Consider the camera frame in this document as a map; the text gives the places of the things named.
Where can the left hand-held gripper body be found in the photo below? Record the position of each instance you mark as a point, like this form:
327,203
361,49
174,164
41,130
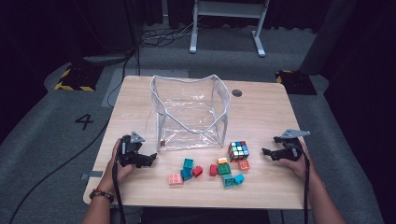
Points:
132,152

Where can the multicoloured puzzle cube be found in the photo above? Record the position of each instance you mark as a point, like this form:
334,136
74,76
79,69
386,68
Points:
238,151

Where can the salmon building block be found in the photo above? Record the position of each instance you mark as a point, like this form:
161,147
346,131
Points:
244,165

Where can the dark grey panel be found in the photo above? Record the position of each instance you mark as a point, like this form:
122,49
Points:
327,37

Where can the green building block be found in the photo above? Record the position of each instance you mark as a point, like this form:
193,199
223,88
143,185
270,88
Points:
224,169

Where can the dark curtain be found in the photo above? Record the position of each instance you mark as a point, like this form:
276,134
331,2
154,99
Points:
292,15

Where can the teal building block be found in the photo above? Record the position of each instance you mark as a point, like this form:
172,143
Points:
228,181
188,163

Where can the person's dark clothing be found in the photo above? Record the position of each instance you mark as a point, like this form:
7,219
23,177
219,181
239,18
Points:
205,216

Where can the grey tape strip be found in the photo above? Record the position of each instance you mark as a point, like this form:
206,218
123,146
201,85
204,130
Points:
93,174

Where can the dark equipment stand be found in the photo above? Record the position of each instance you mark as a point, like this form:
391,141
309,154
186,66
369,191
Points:
109,31

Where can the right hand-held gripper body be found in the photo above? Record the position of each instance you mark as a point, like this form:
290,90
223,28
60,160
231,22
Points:
292,151

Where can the white metal desk frame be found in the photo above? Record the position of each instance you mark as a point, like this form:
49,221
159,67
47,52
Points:
229,9

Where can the person's right hand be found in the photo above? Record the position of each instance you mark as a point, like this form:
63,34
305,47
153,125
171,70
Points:
300,168

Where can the person's left hand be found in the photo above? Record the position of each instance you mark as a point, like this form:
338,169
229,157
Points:
120,175

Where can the grey table grommet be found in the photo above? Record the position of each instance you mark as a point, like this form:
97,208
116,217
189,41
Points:
237,92

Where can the black yellow striped base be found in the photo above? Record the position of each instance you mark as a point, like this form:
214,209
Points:
295,82
77,79

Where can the cyan building block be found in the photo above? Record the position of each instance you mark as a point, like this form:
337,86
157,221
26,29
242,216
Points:
239,179

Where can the pink building block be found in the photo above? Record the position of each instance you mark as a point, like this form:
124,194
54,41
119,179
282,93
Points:
176,179

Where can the clear plastic bag white trim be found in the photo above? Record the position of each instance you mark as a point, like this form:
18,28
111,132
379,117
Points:
190,124

